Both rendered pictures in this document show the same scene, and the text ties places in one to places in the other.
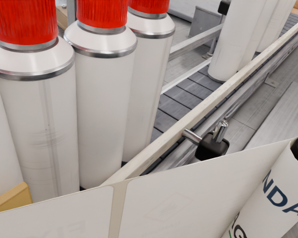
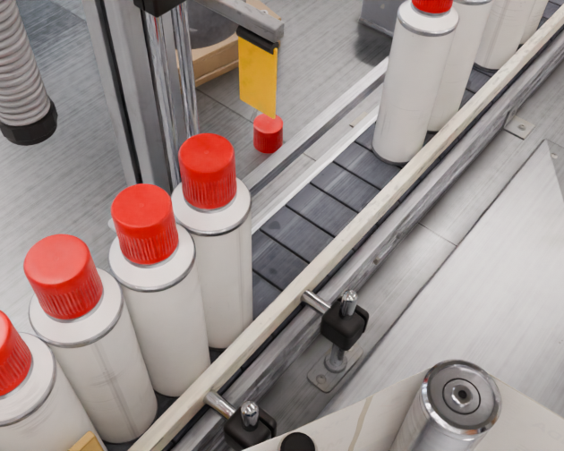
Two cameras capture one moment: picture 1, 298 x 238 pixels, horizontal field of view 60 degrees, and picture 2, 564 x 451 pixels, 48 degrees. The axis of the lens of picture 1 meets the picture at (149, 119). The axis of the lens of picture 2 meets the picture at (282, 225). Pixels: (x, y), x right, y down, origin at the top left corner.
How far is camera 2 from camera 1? 0.24 m
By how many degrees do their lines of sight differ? 13
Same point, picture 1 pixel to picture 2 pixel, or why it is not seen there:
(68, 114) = (125, 351)
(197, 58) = not seen: hidden behind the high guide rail
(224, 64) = (395, 138)
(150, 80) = (227, 269)
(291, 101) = (525, 193)
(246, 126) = (442, 241)
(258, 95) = (483, 163)
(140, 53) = (206, 249)
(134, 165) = (223, 365)
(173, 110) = (300, 240)
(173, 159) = (292, 335)
